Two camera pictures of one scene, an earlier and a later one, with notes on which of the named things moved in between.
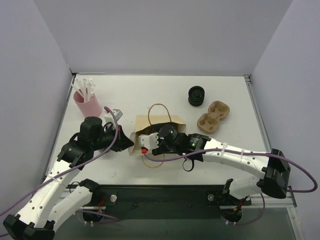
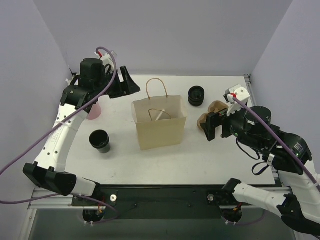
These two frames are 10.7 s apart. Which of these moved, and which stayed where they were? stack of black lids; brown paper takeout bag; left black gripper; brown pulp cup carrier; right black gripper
Moved: left black gripper; right black gripper; brown paper takeout bag
Stayed: stack of black lids; brown pulp cup carrier
